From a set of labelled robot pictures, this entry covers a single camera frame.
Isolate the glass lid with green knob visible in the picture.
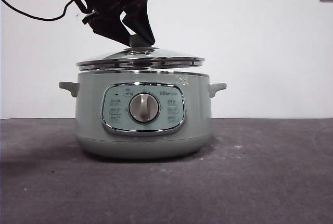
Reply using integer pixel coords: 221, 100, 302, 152
75, 34, 205, 72

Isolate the sage green electric pot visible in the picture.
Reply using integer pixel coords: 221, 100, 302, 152
58, 70, 227, 160

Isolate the black cable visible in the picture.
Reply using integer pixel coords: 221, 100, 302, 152
0, 0, 88, 22

